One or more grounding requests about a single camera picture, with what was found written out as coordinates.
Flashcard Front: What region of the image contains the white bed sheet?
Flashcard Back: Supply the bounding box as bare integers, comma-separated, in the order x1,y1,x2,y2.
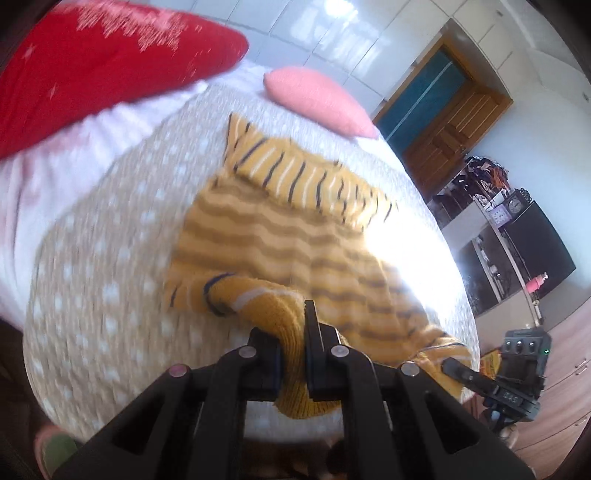
0,60,384,333

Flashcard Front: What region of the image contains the pink pillow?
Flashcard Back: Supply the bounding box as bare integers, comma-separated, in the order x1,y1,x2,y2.
263,66,380,139

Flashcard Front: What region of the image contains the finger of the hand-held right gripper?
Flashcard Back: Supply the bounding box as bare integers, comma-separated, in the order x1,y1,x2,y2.
441,357,498,398

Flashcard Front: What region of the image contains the yellow striped knit sweater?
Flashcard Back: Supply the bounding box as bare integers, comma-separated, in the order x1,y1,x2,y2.
164,113,474,421

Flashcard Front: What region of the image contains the beige white-dotted blanket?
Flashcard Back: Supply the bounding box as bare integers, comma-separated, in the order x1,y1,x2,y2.
21,85,481,444

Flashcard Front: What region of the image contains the wooden door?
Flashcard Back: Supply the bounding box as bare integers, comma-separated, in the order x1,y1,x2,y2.
372,34,514,199

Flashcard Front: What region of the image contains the pink green slipper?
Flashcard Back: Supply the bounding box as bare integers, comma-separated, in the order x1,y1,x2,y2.
34,425,80,479

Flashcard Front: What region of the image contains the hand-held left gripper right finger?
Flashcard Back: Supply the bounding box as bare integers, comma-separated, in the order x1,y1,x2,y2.
305,299,537,480

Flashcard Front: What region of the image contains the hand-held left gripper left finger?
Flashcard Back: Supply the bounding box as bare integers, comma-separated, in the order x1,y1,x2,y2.
55,328,282,480

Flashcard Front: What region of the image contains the black television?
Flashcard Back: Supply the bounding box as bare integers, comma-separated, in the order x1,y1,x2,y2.
501,200,578,315

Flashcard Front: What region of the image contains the red pillow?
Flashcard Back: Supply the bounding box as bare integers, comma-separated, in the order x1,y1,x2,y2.
0,0,250,160

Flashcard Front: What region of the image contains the black glass cabinet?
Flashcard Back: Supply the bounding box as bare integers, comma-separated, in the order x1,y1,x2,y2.
429,189,546,324

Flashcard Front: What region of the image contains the pile of dark clothes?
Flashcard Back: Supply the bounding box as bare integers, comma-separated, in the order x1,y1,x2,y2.
450,156,512,199

